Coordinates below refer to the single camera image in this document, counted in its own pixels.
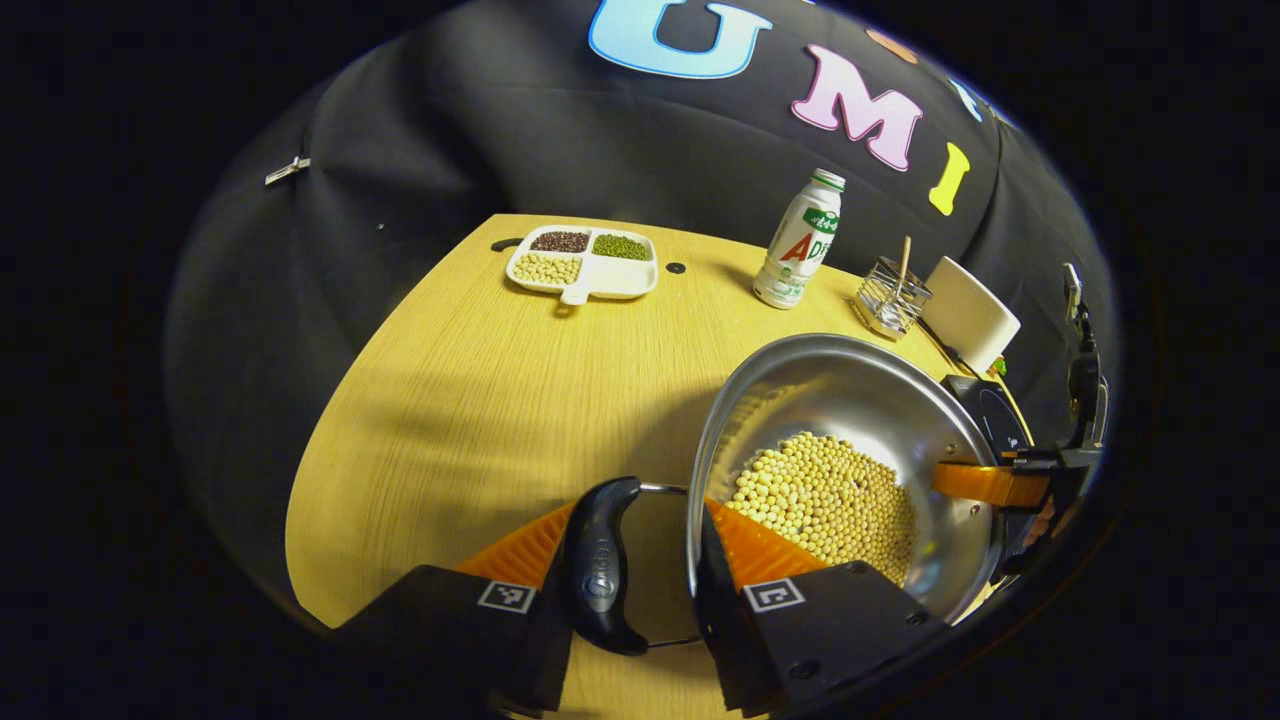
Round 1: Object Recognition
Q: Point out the white toaster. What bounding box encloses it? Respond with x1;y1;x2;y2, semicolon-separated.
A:
920;256;1022;376

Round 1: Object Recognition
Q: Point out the black induction cooktop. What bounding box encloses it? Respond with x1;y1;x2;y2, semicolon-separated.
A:
945;375;1033;453

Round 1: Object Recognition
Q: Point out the white drink bottle green label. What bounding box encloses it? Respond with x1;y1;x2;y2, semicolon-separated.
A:
752;168;847;311

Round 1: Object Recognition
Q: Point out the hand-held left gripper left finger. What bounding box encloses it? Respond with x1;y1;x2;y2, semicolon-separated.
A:
335;500;577;716

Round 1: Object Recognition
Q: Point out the steel pot with black handles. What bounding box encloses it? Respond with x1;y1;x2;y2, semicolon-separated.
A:
560;333;1006;656

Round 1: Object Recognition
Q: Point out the black backdrop cloth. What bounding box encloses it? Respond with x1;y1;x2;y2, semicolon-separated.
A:
165;0;1116;601

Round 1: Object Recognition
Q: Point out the wire utensil holder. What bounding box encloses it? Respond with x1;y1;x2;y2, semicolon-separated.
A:
855;256;933;341

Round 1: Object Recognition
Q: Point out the white divided dish of beans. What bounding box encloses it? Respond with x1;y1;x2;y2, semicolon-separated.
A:
505;225;660;306

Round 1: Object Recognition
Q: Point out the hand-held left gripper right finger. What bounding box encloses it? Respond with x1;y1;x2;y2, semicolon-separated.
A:
690;500;946;716

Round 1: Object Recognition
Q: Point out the grey toaster cable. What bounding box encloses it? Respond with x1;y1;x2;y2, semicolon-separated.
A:
915;315;978;377

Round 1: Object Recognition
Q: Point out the pile of yellow soybeans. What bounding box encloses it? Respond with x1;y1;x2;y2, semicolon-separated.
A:
725;432;919;586

